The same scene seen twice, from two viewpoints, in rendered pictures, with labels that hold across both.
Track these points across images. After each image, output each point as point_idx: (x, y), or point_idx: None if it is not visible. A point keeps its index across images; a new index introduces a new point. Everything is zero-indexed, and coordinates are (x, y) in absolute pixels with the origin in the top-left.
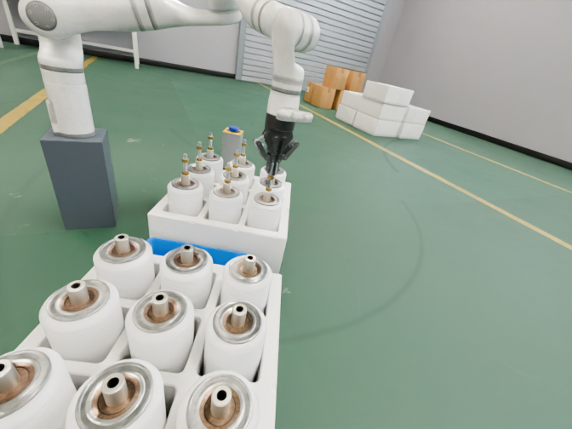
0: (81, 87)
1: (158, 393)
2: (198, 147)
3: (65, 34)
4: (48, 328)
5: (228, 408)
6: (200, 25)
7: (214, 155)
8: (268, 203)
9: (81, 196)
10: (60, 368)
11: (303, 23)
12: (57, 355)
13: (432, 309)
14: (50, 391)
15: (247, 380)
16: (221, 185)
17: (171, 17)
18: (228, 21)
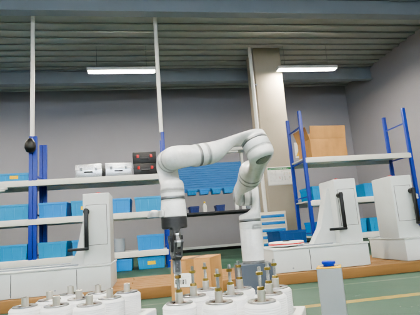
0: (247, 230)
1: (43, 303)
2: (235, 265)
3: (237, 201)
4: None
5: (21, 302)
6: (251, 170)
7: (282, 287)
8: (170, 302)
9: None
10: (69, 297)
11: (158, 156)
12: (75, 296)
13: None
14: (62, 297)
15: (27, 309)
16: (203, 293)
17: (243, 173)
18: (250, 160)
